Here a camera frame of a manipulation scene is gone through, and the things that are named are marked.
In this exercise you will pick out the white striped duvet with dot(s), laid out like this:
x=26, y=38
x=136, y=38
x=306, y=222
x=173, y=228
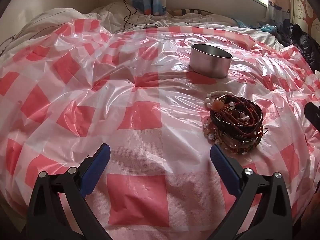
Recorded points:
x=116, y=17

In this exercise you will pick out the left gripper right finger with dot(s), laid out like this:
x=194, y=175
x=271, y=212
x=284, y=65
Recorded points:
x=273, y=217

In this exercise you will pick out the round silver metal tin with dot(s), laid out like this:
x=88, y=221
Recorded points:
x=210, y=61

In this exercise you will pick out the striped brown pillow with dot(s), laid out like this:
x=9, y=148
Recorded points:
x=181, y=12

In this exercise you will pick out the light blue plastic bag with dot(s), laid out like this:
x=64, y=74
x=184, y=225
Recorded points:
x=269, y=29

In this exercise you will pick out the black jacket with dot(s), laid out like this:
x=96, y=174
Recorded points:
x=307, y=46

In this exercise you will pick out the red white checkered plastic sheet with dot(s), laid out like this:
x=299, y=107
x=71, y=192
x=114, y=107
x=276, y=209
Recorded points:
x=68, y=92

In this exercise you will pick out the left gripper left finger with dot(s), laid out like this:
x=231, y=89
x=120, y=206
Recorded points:
x=46, y=218

